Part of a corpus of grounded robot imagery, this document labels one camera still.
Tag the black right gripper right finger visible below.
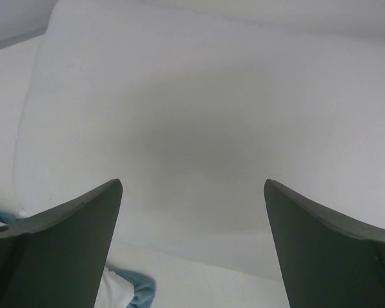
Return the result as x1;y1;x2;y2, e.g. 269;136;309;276
264;180;385;307

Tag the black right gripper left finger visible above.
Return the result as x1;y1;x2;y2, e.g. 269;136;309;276
0;179;123;307

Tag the white pillow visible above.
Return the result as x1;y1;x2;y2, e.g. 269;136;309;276
13;1;385;278

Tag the white pillowcase with blue ruffle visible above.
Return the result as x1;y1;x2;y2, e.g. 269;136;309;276
0;212;155;307

